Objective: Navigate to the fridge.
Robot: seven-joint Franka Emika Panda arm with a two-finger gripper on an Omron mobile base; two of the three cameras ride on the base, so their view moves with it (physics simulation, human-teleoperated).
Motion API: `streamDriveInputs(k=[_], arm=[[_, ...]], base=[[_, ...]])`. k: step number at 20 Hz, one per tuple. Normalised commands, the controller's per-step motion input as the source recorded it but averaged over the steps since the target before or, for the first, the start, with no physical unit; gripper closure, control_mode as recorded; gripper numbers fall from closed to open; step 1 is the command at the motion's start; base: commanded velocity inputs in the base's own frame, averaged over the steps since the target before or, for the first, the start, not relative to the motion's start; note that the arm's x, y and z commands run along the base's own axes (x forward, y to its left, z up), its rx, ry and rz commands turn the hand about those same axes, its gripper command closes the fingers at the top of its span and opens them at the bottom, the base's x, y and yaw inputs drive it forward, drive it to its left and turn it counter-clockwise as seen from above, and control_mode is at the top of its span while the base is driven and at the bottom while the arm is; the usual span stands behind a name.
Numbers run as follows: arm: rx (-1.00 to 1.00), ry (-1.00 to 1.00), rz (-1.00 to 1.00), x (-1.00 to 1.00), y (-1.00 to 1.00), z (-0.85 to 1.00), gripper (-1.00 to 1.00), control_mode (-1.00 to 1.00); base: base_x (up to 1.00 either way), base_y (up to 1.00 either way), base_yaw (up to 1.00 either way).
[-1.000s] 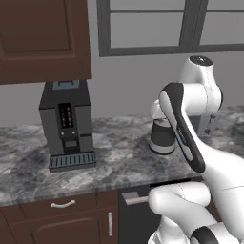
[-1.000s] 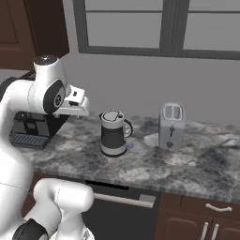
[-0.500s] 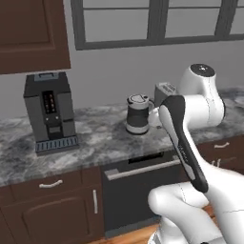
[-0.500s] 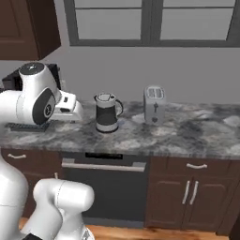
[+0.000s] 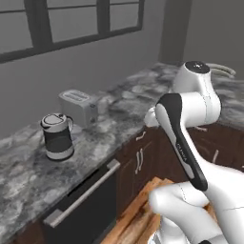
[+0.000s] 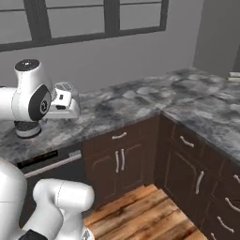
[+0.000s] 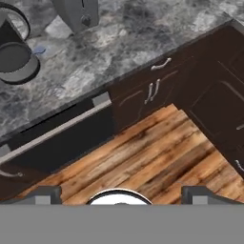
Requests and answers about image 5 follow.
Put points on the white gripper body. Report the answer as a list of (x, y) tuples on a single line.
[(151, 118)]

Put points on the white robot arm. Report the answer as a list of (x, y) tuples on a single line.
[(203, 105)]

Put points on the dark wood drawer front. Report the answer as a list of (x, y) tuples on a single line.
[(133, 144)]

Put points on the dark wood cupboard door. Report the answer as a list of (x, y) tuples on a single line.
[(127, 184), (148, 165)]

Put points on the white toaster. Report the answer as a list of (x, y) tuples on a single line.
[(77, 106)]

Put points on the dark wood cupboard run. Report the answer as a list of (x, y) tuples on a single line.
[(228, 146)]

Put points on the pale sink tap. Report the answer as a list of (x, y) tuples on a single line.
[(222, 69)]

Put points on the white and black electric kettle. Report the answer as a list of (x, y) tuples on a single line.
[(57, 138)]

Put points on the black dishwasher door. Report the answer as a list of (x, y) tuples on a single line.
[(92, 206)]

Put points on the dark framed window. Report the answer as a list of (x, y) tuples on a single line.
[(41, 25)]

